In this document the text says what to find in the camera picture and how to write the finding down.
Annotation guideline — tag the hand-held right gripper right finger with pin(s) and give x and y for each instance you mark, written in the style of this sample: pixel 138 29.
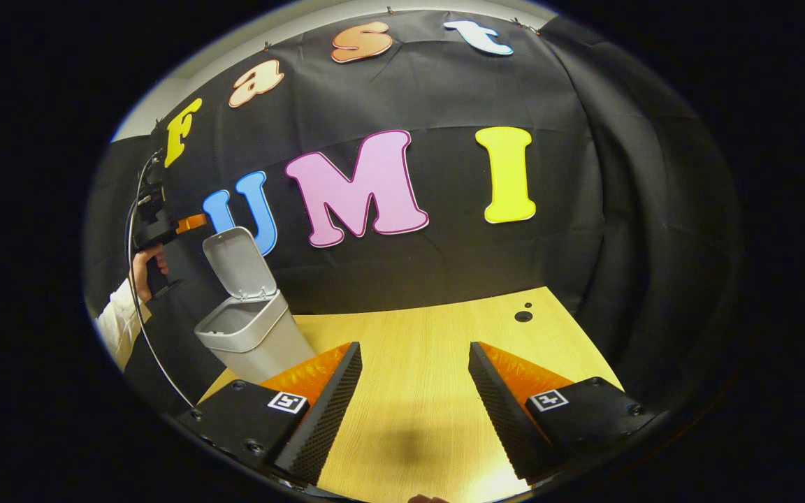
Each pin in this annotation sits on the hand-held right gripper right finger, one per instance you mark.
pixel 507 419

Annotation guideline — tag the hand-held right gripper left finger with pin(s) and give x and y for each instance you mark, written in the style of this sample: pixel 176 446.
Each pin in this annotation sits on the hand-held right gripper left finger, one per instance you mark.
pixel 322 419

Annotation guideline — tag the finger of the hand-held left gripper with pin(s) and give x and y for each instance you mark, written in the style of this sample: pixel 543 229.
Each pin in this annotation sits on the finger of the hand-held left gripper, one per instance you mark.
pixel 191 223

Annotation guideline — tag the white desktop garbage bin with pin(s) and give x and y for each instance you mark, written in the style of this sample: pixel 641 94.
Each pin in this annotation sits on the white desktop garbage bin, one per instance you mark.
pixel 256 335

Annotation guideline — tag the wooden desktop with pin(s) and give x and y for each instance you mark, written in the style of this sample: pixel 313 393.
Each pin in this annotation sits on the wooden desktop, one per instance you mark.
pixel 430 363

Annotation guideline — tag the black backdrop cloth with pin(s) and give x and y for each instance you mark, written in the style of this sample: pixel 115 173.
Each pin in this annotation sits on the black backdrop cloth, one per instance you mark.
pixel 514 279

